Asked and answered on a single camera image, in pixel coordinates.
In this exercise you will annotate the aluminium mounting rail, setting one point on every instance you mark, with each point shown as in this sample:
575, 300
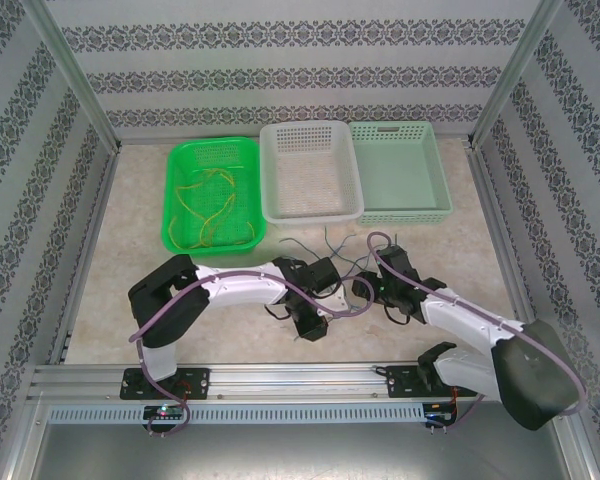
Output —
300, 382

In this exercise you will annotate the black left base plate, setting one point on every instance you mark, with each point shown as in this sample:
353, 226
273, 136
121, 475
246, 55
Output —
200, 382

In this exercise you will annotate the aluminium side rail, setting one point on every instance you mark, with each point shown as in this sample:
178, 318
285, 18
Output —
497, 215
86, 250

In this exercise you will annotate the controller circuit board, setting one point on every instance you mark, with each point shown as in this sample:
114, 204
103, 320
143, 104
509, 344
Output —
440, 416
165, 412

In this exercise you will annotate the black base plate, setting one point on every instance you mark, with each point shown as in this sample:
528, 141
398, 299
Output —
400, 382
200, 382

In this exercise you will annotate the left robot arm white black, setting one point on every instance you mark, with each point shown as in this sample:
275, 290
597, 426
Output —
240, 287

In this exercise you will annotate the bright green plastic basket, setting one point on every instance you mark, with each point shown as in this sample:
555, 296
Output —
210, 200

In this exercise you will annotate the right controller circuit board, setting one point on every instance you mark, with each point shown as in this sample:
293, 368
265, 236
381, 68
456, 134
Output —
440, 416

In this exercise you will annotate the white plastic basket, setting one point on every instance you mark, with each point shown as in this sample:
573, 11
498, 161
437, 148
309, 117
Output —
305, 175

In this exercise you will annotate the mint green plastic basket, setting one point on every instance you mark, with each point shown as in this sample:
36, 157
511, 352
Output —
400, 170

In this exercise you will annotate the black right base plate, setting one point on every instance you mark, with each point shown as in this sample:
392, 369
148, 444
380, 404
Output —
400, 382

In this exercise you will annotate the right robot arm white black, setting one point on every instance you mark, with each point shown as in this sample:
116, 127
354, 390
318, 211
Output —
470, 320

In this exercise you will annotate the grey metal panel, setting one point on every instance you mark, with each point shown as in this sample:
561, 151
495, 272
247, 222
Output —
300, 450

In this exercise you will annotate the left controller circuit board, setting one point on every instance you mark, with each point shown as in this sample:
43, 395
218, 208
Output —
165, 412

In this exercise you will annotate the aluminium frame post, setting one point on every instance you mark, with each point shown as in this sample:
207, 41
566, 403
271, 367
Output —
519, 75
75, 75

